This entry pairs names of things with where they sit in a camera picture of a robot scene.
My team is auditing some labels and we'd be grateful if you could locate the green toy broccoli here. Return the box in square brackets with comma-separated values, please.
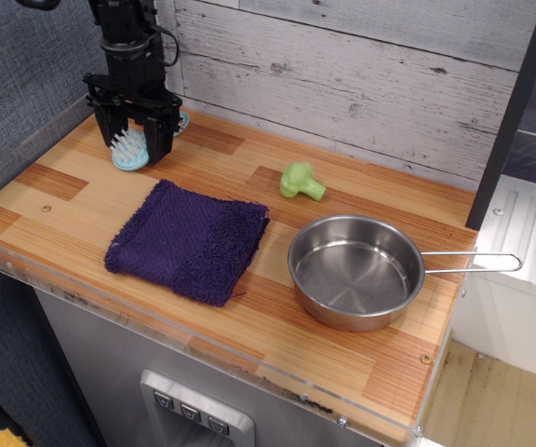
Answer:
[280, 162, 326, 201]

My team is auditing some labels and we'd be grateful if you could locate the clear acrylic table edge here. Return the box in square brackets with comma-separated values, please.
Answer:
[0, 247, 423, 446]

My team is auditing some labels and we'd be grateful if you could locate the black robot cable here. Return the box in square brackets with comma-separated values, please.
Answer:
[151, 25, 181, 69]

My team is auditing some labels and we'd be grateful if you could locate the silver dispenser control panel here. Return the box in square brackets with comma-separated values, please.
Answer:
[140, 369, 256, 446]

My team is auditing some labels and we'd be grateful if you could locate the light blue scrub brush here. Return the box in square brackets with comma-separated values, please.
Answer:
[109, 112, 190, 171]

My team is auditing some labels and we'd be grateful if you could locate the yellow object bottom left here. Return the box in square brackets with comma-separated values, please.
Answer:
[0, 429, 28, 447]

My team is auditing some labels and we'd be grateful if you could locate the white toy sink drainboard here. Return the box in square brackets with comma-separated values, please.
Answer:
[476, 176, 536, 286]

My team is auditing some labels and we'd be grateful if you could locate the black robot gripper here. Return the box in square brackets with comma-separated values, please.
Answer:
[84, 44, 181, 165]

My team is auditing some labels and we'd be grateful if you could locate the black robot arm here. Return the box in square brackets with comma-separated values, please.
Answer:
[84, 1, 182, 170]

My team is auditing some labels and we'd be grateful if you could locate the black right upright post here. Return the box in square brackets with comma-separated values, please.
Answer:
[465, 24, 536, 230]

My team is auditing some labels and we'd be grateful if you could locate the purple folded towel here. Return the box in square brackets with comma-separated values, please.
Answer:
[104, 180, 269, 306]

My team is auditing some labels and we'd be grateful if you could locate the stainless steel pan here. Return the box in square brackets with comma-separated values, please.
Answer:
[287, 213, 525, 333]

